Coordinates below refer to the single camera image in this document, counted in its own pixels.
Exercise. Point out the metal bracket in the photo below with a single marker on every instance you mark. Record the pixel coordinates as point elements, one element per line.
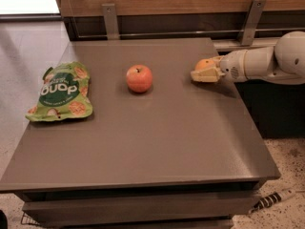
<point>110,21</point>
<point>247,33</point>

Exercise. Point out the grey cabinet drawer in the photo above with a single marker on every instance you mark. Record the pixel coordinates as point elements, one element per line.
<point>60,213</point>

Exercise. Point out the left metal bracket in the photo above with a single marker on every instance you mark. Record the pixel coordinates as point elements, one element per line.
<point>110,21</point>

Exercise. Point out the green rice chip bag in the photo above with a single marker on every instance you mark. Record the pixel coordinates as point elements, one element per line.
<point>64,94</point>

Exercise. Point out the right metal bracket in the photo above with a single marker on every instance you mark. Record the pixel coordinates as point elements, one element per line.
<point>247,33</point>

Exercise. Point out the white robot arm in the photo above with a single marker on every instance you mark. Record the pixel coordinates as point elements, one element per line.
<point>283,63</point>

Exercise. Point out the orange fruit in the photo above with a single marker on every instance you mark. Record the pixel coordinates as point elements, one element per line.
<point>203,64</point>

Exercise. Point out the red apple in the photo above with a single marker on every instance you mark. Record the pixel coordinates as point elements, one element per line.
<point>139,78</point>

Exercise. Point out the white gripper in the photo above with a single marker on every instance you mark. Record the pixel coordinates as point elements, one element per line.
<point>232,66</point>

